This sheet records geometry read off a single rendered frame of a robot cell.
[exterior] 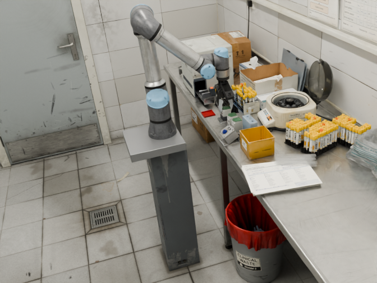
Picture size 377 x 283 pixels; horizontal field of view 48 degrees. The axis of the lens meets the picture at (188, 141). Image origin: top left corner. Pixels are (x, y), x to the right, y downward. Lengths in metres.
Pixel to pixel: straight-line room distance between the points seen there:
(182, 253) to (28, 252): 1.10
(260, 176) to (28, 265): 1.78
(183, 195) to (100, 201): 1.16
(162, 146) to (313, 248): 0.93
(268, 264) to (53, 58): 2.44
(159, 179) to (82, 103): 1.84
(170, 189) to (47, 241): 1.19
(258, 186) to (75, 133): 2.54
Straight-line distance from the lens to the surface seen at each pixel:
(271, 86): 2.56
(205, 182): 3.41
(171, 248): 2.62
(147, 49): 2.19
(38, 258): 3.11
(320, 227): 1.70
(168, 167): 2.27
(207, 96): 2.62
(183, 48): 2.08
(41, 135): 4.09
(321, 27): 2.40
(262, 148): 2.04
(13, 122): 4.05
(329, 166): 2.03
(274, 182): 1.88
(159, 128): 2.19
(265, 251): 2.42
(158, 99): 2.13
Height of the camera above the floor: 2.00
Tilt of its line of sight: 30 degrees down
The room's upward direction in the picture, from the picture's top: 7 degrees counter-clockwise
